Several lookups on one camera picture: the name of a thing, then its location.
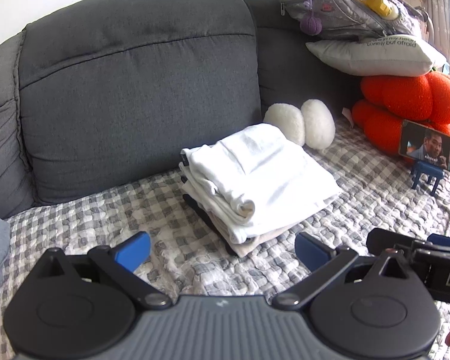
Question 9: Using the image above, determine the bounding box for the purple pompom charm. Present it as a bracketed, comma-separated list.
[300, 0, 323, 36]

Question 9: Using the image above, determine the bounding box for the silver grey backpack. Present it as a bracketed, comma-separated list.
[279, 0, 428, 40]

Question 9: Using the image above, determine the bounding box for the orange knot plush cushion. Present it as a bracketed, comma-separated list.
[351, 71, 450, 156]

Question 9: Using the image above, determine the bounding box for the beige folded garment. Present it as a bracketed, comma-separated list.
[181, 175, 294, 258]

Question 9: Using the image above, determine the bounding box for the white fluffy plush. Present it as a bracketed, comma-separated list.
[263, 99, 336, 150]

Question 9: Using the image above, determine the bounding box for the white t-shirt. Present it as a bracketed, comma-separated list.
[179, 124, 342, 244]

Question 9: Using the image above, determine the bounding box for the yellow bottle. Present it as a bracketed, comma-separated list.
[365, 0, 399, 20]

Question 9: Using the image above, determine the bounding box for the dark grey sofa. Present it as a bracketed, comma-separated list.
[0, 0, 361, 219]

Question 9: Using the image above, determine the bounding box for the grey white pillow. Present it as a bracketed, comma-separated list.
[306, 35, 446, 77]

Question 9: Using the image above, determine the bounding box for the grey checkered sofa cover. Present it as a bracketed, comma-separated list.
[0, 121, 450, 359]

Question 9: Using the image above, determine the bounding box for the blue phone stand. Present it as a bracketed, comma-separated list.
[410, 160, 445, 196]

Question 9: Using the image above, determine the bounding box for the smartphone showing video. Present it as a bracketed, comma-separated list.
[398, 120, 450, 172]

